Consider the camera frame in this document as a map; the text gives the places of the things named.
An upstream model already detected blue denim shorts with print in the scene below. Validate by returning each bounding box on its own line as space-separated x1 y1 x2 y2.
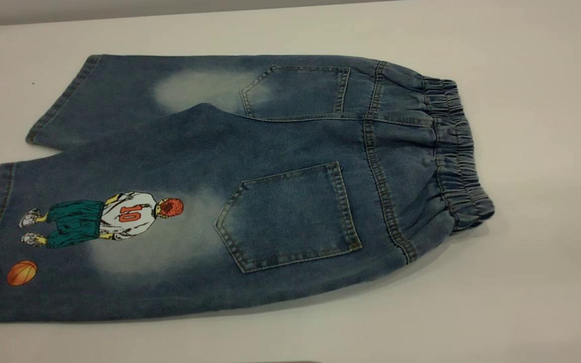
0 53 495 323

